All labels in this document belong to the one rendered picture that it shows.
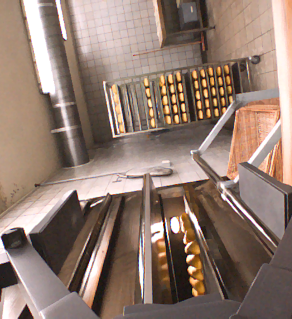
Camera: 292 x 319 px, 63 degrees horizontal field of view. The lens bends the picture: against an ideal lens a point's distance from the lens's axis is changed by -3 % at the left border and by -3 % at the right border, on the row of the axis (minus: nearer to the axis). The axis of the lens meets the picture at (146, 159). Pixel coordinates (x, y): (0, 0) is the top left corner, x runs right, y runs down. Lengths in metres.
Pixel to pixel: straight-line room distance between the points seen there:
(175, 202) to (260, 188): 1.73
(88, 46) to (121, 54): 0.67
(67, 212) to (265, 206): 0.13
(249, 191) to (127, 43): 5.24
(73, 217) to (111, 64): 5.18
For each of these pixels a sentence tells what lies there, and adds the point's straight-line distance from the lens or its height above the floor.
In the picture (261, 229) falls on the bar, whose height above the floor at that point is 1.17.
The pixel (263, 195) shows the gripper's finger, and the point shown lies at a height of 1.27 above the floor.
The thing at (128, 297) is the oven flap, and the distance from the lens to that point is 0.94.
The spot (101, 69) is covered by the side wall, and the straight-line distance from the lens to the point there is 5.36.
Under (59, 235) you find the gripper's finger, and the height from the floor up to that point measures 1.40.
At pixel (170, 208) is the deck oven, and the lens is 1.90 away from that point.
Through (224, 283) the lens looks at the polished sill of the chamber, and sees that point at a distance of 0.95.
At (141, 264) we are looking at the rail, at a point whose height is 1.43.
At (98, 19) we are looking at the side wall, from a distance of 5.57.
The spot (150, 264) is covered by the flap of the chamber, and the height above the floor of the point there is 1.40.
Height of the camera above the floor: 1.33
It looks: 2 degrees up
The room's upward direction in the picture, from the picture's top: 99 degrees counter-clockwise
